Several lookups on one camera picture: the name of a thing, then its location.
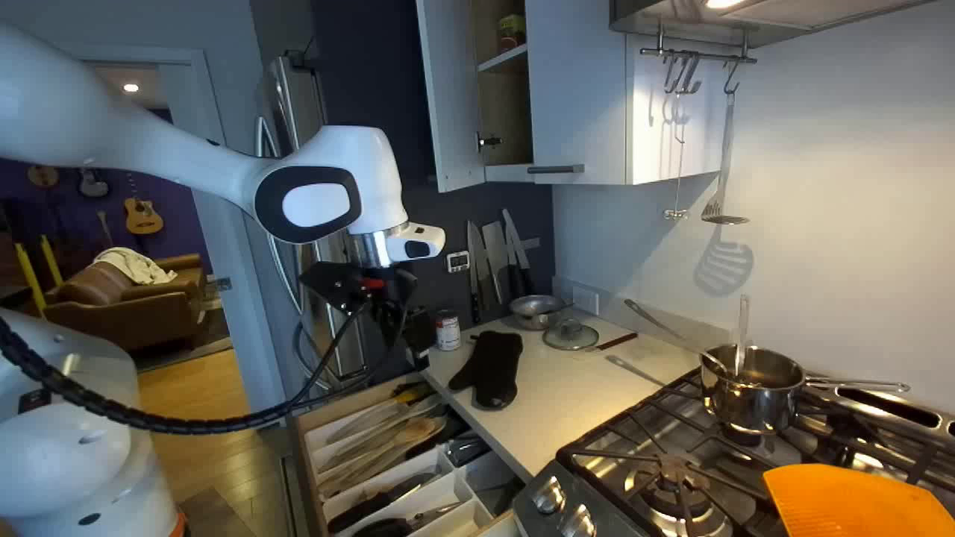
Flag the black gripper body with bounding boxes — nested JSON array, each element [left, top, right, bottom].
[[340, 262, 419, 313]]

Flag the metal bar door handle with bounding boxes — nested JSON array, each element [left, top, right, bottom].
[[521, 161, 588, 180]]

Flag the green topped cabinet item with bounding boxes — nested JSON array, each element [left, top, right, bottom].
[[494, 8, 528, 55]]

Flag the small can with label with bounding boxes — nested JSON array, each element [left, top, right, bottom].
[[433, 307, 466, 352]]

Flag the stainless steel fridge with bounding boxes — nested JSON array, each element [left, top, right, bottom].
[[251, 55, 370, 393]]

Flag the wooden spoon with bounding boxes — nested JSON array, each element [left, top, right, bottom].
[[319, 416, 452, 472]]

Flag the metal bowl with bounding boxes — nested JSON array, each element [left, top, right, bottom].
[[506, 293, 567, 331]]

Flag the wooden spatula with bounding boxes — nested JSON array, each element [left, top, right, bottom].
[[321, 428, 455, 495]]

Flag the wooden utensil drawer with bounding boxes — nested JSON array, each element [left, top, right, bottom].
[[288, 372, 531, 537]]

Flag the long slim kitchen knife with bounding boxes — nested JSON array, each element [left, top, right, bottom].
[[498, 205, 534, 299]]

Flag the magnetic knife strip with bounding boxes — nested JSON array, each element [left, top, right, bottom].
[[466, 235, 546, 255]]

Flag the glass pot lid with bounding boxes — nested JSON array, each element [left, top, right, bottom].
[[540, 313, 601, 356]]

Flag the white drawer organizer tray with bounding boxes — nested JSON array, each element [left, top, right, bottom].
[[321, 446, 524, 537]]

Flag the steel stove knob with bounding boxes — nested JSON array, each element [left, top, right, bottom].
[[528, 475, 573, 519], [554, 499, 601, 537]]

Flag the steel table knife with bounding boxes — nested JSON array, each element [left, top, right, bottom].
[[601, 352, 667, 387]]

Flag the white blanket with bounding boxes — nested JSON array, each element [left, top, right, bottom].
[[91, 246, 178, 289]]

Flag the acoustic guitar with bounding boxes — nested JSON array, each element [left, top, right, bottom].
[[118, 195, 166, 240]]

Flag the brown sofa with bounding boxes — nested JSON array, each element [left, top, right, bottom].
[[40, 250, 215, 352]]

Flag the long metal utensil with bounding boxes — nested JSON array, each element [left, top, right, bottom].
[[619, 295, 712, 365]]

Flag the small dark ukulele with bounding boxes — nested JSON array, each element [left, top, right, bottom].
[[75, 167, 113, 204]]

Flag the steel gas stove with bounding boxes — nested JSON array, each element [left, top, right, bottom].
[[509, 366, 955, 537]]

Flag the hanging metal slotted turner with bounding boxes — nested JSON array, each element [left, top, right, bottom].
[[698, 91, 752, 226]]

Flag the steel spoon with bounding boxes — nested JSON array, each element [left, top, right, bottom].
[[731, 293, 754, 380]]

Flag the steel saucepan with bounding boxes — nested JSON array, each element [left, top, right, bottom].
[[695, 341, 912, 438]]

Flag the metal S hook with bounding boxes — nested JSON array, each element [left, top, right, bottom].
[[718, 58, 745, 98], [676, 55, 703, 98], [658, 55, 688, 98]]

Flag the orange plastic board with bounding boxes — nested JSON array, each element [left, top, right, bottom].
[[760, 459, 955, 537]]

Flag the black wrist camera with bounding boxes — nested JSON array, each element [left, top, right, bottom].
[[297, 259, 349, 313]]

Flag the black handled chef knife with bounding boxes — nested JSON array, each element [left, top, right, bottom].
[[463, 219, 487, 304]]

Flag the white wall outlet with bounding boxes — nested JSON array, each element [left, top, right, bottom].
[[567, 283, 604, 320]]

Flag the black handled utensil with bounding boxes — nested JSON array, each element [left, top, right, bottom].
[[594, 329, 640, 352]]

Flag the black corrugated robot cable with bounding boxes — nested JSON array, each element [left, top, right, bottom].
[[0, 295, 375, 438]]

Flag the white wall cabinet body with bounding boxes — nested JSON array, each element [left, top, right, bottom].
[[473, 0, 725, 192]]

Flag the yellow chair frame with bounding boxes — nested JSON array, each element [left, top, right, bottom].
[[8, 232, 67, 322]]

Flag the small wall instrument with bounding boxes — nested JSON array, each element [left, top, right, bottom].
[[24, 161, 63, 192]]

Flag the metal hook rail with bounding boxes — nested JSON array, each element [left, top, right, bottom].
[[639, 28, 760, 70]]

